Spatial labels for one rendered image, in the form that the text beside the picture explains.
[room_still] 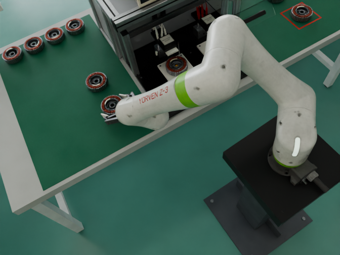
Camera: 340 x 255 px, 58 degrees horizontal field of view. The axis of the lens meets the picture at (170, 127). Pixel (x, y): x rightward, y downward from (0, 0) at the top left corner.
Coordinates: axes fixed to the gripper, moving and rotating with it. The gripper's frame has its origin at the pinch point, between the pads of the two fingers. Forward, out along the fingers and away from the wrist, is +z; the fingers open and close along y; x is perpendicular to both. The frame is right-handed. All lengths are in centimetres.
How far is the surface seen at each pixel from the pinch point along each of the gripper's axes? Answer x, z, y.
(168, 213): -85, 6, -16
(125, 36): 24.3, -11.0, 21.8
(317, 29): -32, -51, 100
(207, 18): 5, -21, 61
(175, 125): -18.6, -24.7, 9.9
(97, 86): 8.3, 10.9, 4.1
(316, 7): -28, -45, 116
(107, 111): 0.8, -1.5, -4.4
